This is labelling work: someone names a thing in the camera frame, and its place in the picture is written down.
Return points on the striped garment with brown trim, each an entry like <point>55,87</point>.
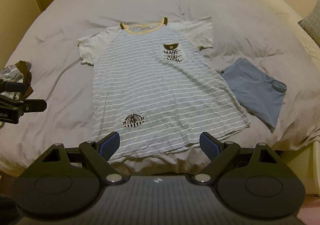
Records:
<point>12,73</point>

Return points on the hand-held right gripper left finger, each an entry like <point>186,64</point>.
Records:
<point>110,146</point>

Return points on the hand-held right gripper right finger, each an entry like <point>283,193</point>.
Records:
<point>210,146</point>

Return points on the bed with white cover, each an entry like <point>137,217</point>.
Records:
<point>62,39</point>

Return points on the grey textured pillow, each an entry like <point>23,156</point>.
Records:
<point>312,22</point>

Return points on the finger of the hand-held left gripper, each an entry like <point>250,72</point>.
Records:
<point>15,86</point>
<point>35,105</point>

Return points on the folded blue shorts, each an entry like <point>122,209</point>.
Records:
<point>255,92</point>

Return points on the grey white-striped t-shirt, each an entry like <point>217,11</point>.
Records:
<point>155,84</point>

